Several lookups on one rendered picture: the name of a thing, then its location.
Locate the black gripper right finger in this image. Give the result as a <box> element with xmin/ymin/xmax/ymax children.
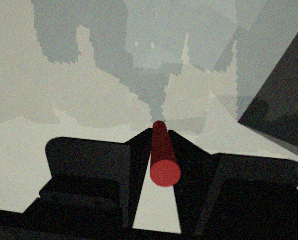
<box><xmin>168</xmin><ymin>130</ymin><xmax>298</xmax><ymax>235</ymax></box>

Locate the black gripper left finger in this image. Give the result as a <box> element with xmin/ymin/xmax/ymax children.
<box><xmin>45</xmin><ymin>128</ymin><xmax>153</xmax><ymax>228</ymax></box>

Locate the red peg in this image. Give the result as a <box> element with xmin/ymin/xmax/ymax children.
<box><xmin>150</xmin><ymin>120</ymin><xmax>181</xmax><ymax>187</ymax></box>

